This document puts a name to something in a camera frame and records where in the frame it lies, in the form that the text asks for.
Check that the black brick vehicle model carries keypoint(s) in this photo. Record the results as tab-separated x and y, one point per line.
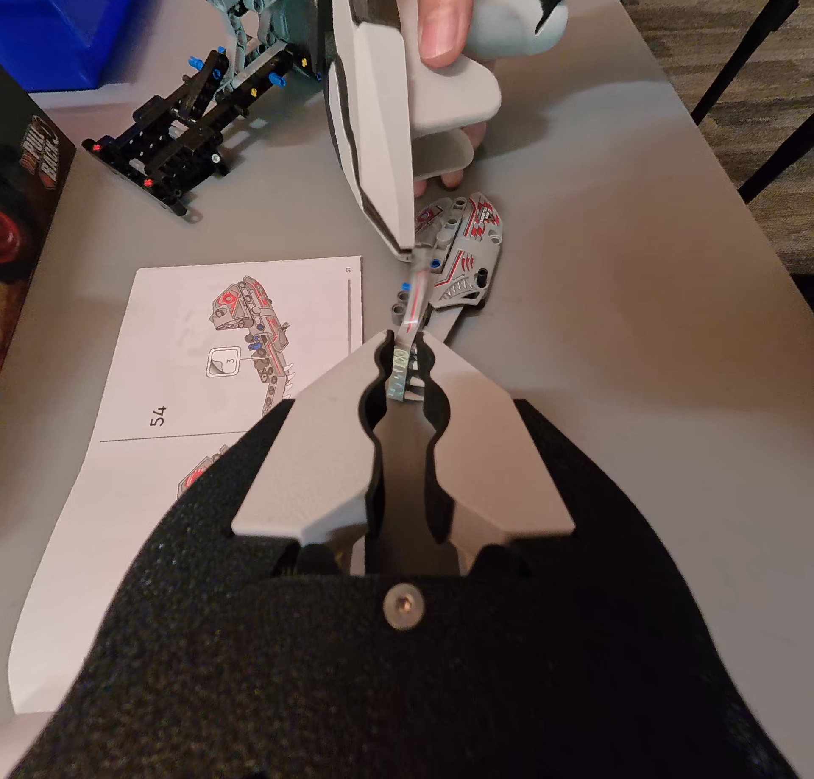
178	143

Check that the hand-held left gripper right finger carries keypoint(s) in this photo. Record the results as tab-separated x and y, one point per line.
502	467

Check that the person's right hand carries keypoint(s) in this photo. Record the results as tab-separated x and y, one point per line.
442	15

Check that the white instruction booklet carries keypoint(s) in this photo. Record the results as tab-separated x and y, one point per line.
178	321

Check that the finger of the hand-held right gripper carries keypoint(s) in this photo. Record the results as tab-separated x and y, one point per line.
343	130
381	124

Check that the blue plastic bin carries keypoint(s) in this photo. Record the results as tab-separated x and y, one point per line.
57	22

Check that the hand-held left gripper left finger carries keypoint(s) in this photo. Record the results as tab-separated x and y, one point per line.
299	467

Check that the dark printed toy box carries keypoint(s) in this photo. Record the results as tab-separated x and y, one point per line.
25	206

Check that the clear red striped sticker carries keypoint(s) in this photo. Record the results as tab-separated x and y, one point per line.
410	299

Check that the grey brick panel assembly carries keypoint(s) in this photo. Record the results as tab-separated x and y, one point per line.
467	264

